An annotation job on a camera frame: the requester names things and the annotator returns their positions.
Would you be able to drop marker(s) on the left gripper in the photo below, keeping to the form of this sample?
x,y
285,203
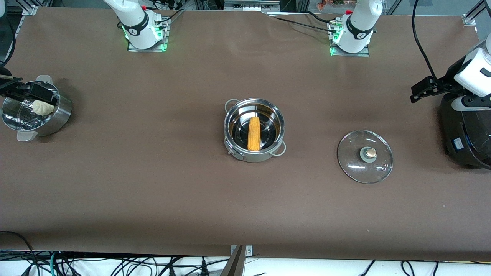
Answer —
x,y
444,84

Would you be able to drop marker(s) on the glass pot lid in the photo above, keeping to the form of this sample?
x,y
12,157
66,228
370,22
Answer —
x,y
353,161

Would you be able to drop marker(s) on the yellow corn cob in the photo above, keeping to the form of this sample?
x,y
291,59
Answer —
x,y
254,134

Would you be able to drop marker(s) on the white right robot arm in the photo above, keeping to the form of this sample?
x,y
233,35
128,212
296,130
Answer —
x,y
138,25

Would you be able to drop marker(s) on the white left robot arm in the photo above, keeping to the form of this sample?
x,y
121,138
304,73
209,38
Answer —
x,y
358,28

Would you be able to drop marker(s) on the steel steamer pot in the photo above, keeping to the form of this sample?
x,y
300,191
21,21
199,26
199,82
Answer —
x,y
57,117

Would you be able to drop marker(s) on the white steamed bun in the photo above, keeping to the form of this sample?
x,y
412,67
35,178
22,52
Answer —
x,y
44,109

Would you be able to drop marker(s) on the black round appliance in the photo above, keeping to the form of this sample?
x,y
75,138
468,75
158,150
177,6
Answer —
x,y
460,130

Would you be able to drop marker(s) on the orange decoration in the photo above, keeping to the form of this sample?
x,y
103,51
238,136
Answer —
x,y
332,4

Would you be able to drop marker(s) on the grey metal box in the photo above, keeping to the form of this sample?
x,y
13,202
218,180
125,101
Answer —
x,y
251,5

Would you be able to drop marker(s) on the aluminium frame rail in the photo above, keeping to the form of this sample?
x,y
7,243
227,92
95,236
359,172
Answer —
x,y
480,9
17,30

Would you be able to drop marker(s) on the aluminium corner bracket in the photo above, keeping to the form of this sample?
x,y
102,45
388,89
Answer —
x,y
30,10
471,20

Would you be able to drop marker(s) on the small metal table bracket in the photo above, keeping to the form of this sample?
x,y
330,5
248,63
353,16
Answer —
x,y
249,251

